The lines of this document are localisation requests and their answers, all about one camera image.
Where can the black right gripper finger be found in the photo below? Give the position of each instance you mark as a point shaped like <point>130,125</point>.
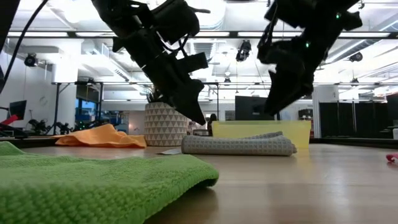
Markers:
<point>301,90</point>
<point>275,96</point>

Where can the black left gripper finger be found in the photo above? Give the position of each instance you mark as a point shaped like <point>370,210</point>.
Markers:
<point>178,102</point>
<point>192,102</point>

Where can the grey microfiber towel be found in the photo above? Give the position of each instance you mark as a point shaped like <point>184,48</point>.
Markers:
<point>236,146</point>

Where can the orange microfiber towel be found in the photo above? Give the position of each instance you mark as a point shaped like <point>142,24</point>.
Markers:
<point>102,137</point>

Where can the pink microfiber towel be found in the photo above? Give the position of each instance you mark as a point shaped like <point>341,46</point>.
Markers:
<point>392,157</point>

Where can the green microfiber towel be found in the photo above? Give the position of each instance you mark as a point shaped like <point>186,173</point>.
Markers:
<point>93,186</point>

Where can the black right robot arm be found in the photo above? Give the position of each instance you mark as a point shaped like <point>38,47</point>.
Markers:
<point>320,18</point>

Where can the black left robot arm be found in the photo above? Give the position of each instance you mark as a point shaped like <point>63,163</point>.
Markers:
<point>124,15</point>

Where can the small black monitor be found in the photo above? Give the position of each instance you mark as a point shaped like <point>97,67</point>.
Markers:
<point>305,114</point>

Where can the succulent in white patterned pot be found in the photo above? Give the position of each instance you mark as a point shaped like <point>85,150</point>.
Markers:
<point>164,124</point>

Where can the large black monitor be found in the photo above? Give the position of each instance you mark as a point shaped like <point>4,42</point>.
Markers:
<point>252,107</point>

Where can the person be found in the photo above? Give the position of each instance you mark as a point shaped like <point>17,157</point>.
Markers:
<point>212,124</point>

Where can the yellow plastic bin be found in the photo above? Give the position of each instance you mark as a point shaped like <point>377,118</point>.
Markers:
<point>298,133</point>

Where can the black partition panels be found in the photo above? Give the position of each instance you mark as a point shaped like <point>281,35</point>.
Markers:
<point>342,119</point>

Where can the blue lit screen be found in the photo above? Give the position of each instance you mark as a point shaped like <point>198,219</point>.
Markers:
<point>85,110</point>

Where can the black angled monitor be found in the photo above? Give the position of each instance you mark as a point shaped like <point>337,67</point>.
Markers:
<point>18,109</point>

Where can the red slanted bar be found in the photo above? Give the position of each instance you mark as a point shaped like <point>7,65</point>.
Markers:
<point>9,119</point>

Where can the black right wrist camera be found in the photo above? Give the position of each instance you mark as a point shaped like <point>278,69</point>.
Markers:
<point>265,53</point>

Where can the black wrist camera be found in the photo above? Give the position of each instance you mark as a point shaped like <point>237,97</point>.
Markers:
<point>265,53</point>
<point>192,62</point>

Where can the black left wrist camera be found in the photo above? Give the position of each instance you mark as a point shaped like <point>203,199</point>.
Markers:
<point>192,62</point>

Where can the black ceiling-mounted camera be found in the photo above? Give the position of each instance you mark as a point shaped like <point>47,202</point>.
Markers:
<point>243,51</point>
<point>30,60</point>
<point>356,57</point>

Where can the black metal rig frame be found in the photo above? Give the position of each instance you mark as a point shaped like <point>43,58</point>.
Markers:
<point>57,105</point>

